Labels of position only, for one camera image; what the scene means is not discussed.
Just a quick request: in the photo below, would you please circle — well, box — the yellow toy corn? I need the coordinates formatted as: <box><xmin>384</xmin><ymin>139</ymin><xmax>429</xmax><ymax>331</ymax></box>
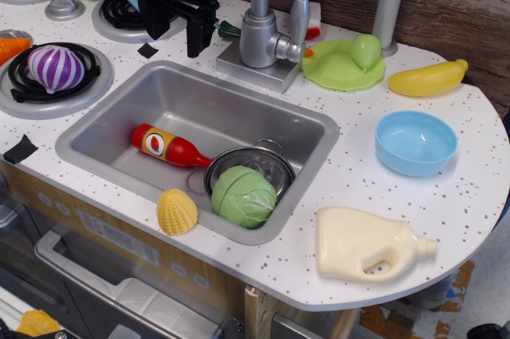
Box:
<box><xmin>157</xmin><ymin>188</ymin><xmax>198</xmax><ymax>236</ymax></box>

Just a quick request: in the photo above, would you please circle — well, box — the orange toy carrot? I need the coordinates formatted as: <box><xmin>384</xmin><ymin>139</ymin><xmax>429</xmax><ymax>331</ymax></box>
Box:
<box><xmin>0</xmin><ymin>37</ymin><xmax>32</xmax><ymax>65</ymax></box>

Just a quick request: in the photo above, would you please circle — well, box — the grey oven door handle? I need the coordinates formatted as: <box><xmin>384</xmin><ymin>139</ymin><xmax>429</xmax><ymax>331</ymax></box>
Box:
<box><xmin>35</xmin><ymin>231</ymin><xmax>224</xmax><ymax>338</ymax></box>

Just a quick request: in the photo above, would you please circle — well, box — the grey stove knob front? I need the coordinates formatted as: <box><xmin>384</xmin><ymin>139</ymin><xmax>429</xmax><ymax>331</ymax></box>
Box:
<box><xmin>45</xmin><ymin>0</ymin><xmax>85</xmax><ymax>22</ymax></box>

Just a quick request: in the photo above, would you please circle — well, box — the grey knob at left edge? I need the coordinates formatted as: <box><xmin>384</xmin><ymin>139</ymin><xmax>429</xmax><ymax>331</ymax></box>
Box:
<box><xmin>0</xmin><ymin>30</ymin><xmax>33</xmax><ymax>42</ymax></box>

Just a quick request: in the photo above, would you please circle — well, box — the back right stove burner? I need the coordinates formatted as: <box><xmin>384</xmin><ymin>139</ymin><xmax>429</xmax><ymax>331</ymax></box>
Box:
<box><xmin>92</xmin><ymin>0</ymin><xmax>154</xmax><ymax>44</ymax></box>

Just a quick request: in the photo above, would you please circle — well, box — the black tape strip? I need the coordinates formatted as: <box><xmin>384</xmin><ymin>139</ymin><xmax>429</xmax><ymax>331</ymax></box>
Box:
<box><xmin>3</xmin><ymin>135</ymin><xmax>38</xmax><ymax>164</ymax></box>

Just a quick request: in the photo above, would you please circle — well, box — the white red toy piece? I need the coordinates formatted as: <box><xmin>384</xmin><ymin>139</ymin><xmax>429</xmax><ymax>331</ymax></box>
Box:
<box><xmin>305</xmin><ymin>2</ymin><xmax>321</xmax><ymax>40</ymax></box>

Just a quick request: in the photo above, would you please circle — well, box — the dark green toy stem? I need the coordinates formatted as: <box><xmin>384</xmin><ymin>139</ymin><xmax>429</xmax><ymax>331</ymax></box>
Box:
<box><xmin>218</xmin><ymin>21</ymin><xmax>241</xmax><ymax>38</ymax></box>

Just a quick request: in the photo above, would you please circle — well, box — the silver toy faucet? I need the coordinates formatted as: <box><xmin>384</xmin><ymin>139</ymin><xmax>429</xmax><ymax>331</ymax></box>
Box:
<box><xmin>216</xmin><ymin>0</ymin><xmax>311</xmax><ymax>93</ymax></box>

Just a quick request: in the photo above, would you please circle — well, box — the green toy cabbage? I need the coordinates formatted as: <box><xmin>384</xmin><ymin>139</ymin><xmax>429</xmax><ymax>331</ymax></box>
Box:
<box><xmin>211</xmin><ymin>166</ymin><xmax>277</xmax><ymax>230</ymax></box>

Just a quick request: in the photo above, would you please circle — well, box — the grey vertical pole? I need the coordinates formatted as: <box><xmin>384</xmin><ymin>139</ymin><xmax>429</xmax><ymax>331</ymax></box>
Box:
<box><xmin>371</xmin><ymin>0</ymin><xmax>401</xmax><ymax>57</ymax></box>

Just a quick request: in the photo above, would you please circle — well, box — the yellow toy on floor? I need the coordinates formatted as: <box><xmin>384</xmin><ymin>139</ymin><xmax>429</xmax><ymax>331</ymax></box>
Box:
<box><xmin>15</xmin><ymin>309</ymin><xmax>61</xmax><ymax>337</ymax></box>

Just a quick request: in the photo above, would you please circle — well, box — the light blue plastic bowl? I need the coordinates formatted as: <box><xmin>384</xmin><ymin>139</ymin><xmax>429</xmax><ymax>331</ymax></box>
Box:
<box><xmin>375</xmin><ymin>111</ymin><xmax>457</xmax><ymax>177</ymax></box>

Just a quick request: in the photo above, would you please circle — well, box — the purple striped toy onion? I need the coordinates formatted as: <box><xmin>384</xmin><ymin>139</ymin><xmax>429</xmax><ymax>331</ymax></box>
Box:
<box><xmin>27</xmin><ymin>45</ymin><xmax>86</xmax><ymax>94</ymax></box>

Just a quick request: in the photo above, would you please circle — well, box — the red toy ketchup bottle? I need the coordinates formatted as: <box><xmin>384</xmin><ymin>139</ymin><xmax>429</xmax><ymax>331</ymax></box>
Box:
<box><xmin>131</xmin><ymin>124</ymin><xmax>213</xmax><ymax>168</ymax></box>

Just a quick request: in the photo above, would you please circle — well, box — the small metal pot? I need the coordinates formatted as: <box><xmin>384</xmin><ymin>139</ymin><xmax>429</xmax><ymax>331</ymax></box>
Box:
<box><xmin>204</xmin><ymin>140</ymin><xmax>296</xmax><ymax>201</ymax></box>

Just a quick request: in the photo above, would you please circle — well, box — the green plastic plate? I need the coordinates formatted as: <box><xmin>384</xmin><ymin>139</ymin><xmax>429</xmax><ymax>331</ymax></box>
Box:
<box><xmin>301</xmin><ymin>39</ymin><xmax>386</xmax><ymax>91</ymax></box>

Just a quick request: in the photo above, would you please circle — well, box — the front left stove burner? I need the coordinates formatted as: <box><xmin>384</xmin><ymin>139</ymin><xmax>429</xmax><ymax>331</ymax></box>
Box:
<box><xmin>1</xmin><ymin>42</ymin><xmax>114</xmax><ymax>120</ymax></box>

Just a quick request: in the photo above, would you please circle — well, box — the black tape square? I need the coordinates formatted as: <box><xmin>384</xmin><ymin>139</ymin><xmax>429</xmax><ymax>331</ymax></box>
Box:
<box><xmin>138</xmin><ymin>43</ymin><xmax>159</xmax><ymax>59</ymax></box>

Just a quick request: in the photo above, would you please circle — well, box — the green toy pear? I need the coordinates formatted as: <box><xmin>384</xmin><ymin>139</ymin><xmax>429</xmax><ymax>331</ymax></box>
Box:
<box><xmin>350</xmin><ymin>34</ymin><xmax>382</xmax><ymax>73</ymax></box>

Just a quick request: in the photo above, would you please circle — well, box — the cream toy detergent jug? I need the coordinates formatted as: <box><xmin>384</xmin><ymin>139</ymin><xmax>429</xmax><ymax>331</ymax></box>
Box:
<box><xmin>316</xmin><ymin>207</ymin><xmax>436</xmax><ymax>283</ymax></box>

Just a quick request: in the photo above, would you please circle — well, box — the yellow toy banana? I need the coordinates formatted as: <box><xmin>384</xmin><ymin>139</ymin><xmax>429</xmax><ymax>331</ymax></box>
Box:
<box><xmin>387</xmin><ymin>59</ymin><xmax>469</xmax><ymax>97</ymax></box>

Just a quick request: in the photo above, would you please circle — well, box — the grey toy sink basin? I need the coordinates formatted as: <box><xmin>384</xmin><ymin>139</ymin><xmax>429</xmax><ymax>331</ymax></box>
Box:
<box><xmin>56</xmin><ymin>61</ymin><xmax>339</xmax><ymax>245</ymax></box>

